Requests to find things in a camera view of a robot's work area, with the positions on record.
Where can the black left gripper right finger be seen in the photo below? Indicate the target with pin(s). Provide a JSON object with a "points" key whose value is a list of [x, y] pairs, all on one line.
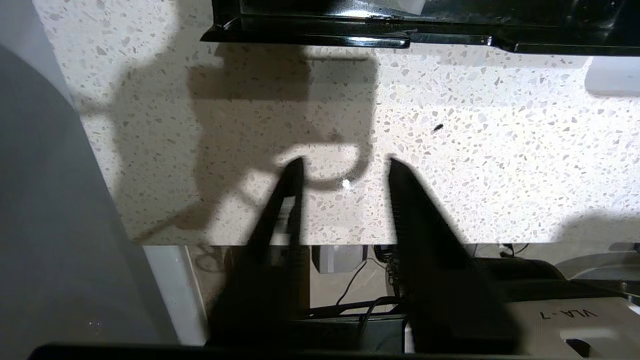
{"points": [[440, 290]]}

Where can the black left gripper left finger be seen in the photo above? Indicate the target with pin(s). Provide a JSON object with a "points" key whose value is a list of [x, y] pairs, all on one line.
{"points": [[270, 280]]}

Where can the black tray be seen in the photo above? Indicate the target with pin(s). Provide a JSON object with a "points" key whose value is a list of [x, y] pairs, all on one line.
{"points": [[450, 30]]}

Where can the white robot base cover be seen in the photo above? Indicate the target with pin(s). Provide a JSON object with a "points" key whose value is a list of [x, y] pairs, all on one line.
{"points": [[575, 327]]}

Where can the white sink basin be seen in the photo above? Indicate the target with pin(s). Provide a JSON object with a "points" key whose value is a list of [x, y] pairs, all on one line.
{"points": [[615, 77]]}

